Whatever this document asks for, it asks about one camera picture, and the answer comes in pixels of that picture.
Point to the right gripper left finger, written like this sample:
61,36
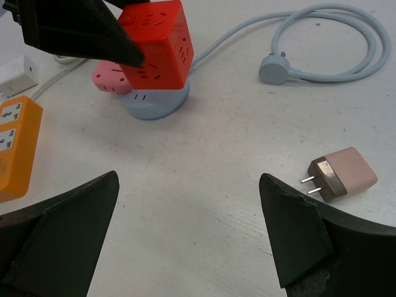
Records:
51,248

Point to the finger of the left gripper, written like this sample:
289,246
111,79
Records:
75,28

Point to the round blue power socket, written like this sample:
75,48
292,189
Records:
150,105

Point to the brown pink charger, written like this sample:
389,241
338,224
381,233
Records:
340,174

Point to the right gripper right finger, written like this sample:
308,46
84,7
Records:
319,250

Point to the red cube socket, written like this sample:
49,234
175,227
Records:
160,31

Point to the pink plug adapter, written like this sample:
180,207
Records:
109,77

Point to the orange power strip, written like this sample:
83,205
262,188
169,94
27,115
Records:
20,126

